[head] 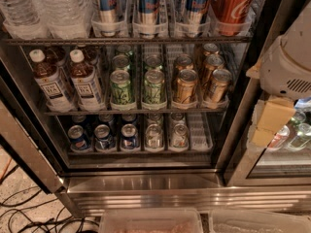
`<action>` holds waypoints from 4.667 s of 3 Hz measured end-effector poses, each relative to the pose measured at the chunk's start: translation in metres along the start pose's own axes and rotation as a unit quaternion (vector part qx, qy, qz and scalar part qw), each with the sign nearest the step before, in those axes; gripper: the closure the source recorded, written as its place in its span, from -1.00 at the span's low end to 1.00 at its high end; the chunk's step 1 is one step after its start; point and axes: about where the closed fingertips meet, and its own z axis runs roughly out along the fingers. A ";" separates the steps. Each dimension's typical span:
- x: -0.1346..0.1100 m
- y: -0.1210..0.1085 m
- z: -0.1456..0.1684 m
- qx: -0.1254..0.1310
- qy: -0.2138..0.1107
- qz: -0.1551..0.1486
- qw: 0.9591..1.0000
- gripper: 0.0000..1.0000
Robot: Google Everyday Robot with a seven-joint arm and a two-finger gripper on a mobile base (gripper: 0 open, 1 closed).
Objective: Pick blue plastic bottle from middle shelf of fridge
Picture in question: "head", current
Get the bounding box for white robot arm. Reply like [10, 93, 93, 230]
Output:
[249, 2, 311, 148]

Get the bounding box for silver can front right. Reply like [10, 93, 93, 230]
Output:
[171, 124, 189, 148]

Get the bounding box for green can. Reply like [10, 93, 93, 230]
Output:
[144, 69, 165, 104]
[144, 55, 163, 71]
[110, 70, 134, 105]
[112, 54, 131, 72]

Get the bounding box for blue pepsi can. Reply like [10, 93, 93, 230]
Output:
[121, 124, 139, 150]
[68, 125, 91, 152]
[94, 124, 116, 151]

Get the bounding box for green can front right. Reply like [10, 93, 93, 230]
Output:
[144, 69, 165, 104]

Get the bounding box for blue Red Bull can left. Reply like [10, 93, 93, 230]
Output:
[91, 0, 126, 37]

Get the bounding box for middle wire shelf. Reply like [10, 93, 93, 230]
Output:
[44, 108, 226, 116]

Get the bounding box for silver can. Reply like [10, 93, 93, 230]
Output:
[171, 124, 189, 148]
[145, 124, 163, 149]

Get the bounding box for steel fridge door left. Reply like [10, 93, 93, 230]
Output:
[0, 65, 64, 193]

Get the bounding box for gold can front left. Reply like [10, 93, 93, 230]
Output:
[174, 69, 197, 104]

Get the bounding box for silver can front left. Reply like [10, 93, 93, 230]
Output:
[145, 124, 163, 149]

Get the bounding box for blue Red Bull can middle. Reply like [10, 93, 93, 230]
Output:
[137, 0, 160, 39]

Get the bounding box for clear water bottle left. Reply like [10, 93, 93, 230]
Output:
[0, 0, 49, 40]

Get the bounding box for gold can front right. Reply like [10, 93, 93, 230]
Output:
[204, 69, 232, 103]

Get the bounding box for green can front left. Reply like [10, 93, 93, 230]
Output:
[110, 70, 134, 105]

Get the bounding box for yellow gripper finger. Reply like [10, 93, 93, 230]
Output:
[251, 95, 295, 147]

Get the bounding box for blue Pepsi can right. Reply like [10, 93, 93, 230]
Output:
[121, 124, 139, 150]

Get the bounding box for clear water bottle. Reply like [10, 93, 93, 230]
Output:
[0, 0, 49, 40]
[41, 0, 87, 40]

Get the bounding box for upper wire shelf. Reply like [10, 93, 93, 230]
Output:
[1, 36, 251, 46]

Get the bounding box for clear water bottle right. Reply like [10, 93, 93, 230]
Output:
[41, 0, 87, 40]

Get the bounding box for wire shelf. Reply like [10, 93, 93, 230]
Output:
[44, 108, 226, 116]
[1, 36, 251, 46]

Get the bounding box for blue Red Bull can right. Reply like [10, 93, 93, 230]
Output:
[182, 0, 209, 38]

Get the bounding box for blue Pepsi can left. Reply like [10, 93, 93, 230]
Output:
[68, 125, 91, 152]

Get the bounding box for black floor cables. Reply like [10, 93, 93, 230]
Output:
[0, 165, 100, 233]

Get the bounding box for clear plastic bin right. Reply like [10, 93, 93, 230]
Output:
[209, 209, 311, 233]

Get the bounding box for red Coca-Cola can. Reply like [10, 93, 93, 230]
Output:
[211, 0, 252, 36]

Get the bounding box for gold can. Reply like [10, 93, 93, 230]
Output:
[174, 54, 193, 72]
[200, 54, 225, 83]
[174, 69, 197, 104]
[199, 43, 220, 56]
[204, 69, 232, 103]

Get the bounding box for blue red bull can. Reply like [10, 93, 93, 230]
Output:
[137, 0, 160, 39]
[91, 0, 126, 37]
[182, 0, 209, 38]

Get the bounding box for gold can rear right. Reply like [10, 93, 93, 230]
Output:
[199, 43, 220, 56]

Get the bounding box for tea bottle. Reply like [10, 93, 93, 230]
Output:
[29, 50, 75, 113]
[70, 50, 104, 111]
[77, 45, 98, 65]
[45, 46, 66, 67]

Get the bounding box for blue Pepsi can middle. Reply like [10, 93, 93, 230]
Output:
[94, 124, 116, 151]

